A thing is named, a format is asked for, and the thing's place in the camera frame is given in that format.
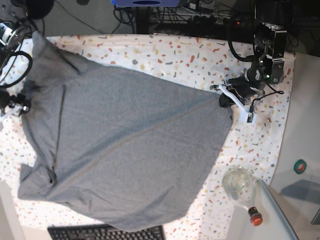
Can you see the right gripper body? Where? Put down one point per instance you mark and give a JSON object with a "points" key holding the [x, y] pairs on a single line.
{"points": [[11, 101]]}

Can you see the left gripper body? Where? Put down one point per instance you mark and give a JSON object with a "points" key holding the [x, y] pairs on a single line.
{"points": [[246, 86]]}

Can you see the grey t-shirt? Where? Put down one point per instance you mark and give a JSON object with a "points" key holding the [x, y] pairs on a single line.
{"points": [[116, 145]]}

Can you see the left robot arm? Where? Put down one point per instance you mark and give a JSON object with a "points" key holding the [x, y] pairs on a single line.
{"points": [[270, 20]]}

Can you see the clear bottle with red cap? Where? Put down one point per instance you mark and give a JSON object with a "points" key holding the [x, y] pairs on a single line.
{"points": [[240, 187]]}

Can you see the blue box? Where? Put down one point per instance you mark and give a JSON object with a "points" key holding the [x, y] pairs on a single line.
{"points": [[146, 3]]}

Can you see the grey laptop corner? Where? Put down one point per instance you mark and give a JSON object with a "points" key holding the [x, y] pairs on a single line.
{"points": [[316, 218]]}

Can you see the grey metal bar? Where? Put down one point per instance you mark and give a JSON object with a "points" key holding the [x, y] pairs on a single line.
{"points": [[275, 224]]}

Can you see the black keyboard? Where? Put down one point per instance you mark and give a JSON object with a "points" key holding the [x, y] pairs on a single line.
{"points": [[104, 232]]}

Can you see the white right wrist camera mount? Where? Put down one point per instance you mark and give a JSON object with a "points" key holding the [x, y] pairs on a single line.
{"points": [[16, 111]]}

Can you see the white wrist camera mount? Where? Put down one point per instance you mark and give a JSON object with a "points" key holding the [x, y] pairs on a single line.
{"points": [[16, 111], [246, 114]]}

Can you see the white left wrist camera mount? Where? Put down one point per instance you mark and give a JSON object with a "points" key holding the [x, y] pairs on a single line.
{"points": [[246, 114]]}

